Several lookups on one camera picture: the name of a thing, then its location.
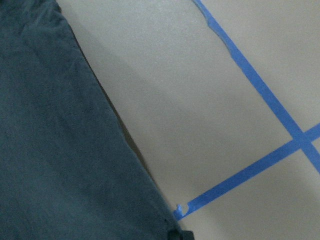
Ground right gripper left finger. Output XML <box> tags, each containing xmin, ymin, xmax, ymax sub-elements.
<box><xmin>167</xmin><ymin>229</ymin><xmax>181</xmax><ymax>240</ymax></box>

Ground black graphic t-shirt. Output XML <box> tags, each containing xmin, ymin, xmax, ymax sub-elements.
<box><xmin>0</xmin><ymin>0</ymin><xmax>182</xmax><ymax>240</ymax></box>

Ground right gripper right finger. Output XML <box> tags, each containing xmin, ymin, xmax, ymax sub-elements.
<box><xmin>181</xmin><ymin>230</ymin><xmax>195</xmax><ymax>240</ymax></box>

